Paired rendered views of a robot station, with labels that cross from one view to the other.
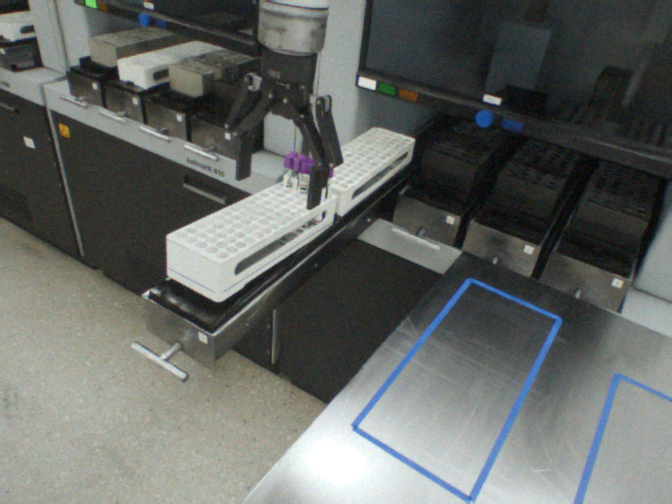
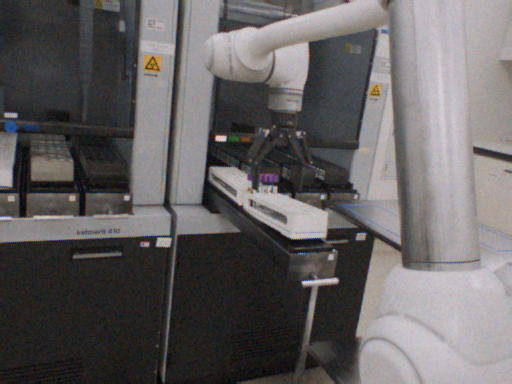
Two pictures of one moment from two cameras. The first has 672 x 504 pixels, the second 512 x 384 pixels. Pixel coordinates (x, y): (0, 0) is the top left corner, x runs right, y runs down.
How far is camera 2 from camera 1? 1.16 m
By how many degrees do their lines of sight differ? 53
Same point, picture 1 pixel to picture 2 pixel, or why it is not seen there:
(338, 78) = (195, 140)
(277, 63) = (292, 117)
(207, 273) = (320, 222)
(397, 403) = not seen: hidden behind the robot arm
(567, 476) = not seen: hidden behind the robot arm
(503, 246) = (312, 200)
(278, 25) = (296, 99)
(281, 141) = (149, 194)
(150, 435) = not seen: outside the picture
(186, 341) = (318, 268)
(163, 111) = (51, 197)
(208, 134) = (105, 202)
